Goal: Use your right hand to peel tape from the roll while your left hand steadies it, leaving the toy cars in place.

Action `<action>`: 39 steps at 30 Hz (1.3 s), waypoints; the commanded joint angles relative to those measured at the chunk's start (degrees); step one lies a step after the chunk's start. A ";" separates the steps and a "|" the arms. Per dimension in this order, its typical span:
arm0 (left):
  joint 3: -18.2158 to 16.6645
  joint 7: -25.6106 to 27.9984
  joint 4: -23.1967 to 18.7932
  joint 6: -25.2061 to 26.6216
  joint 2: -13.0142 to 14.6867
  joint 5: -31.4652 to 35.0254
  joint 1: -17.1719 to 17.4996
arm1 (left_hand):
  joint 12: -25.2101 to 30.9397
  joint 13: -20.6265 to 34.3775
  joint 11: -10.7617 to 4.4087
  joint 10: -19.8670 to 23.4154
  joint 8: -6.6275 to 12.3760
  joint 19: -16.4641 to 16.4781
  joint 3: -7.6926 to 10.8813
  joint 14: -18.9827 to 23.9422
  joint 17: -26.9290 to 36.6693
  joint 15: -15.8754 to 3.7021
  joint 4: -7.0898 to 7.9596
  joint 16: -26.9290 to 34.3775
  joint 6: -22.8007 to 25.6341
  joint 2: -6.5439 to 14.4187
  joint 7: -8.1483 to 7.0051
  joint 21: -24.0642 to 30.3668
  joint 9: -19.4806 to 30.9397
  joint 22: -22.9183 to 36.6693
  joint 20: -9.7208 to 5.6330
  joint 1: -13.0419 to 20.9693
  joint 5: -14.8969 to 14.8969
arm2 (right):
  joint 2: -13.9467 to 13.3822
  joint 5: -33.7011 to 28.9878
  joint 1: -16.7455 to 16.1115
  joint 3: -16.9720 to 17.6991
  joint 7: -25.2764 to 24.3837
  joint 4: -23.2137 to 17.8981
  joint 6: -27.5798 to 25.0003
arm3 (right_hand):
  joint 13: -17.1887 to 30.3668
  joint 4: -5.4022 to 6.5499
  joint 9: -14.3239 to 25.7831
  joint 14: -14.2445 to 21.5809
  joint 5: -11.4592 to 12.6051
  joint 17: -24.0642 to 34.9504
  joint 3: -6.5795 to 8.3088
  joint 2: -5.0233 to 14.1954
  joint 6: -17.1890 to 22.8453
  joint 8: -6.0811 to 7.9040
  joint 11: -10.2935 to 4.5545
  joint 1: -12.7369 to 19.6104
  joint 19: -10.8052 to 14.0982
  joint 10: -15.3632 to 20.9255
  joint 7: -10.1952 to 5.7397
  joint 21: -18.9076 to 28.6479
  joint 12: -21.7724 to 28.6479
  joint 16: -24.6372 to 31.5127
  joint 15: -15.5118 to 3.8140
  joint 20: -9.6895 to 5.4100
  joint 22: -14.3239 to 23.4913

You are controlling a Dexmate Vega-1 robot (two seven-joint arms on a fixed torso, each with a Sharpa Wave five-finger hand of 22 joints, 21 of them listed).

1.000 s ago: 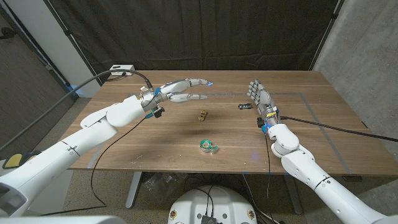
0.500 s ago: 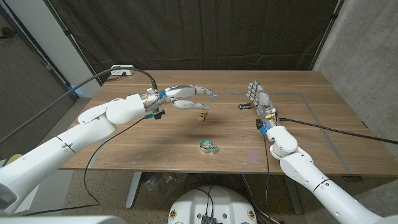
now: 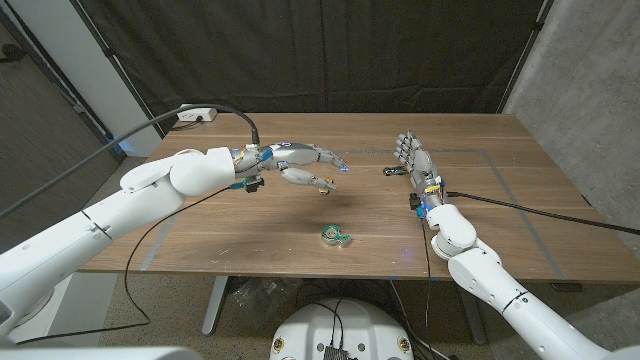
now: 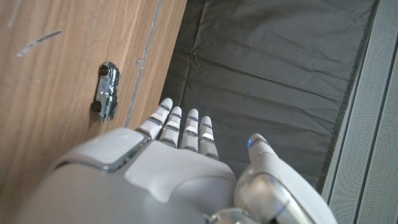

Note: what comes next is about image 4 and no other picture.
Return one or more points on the black fabric curtain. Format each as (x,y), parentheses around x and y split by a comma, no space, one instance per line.
(264,62)

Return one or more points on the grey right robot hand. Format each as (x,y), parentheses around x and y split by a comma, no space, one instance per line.
(155,186)

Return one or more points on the silver black toy car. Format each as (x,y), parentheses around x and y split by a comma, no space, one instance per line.
(107,90)

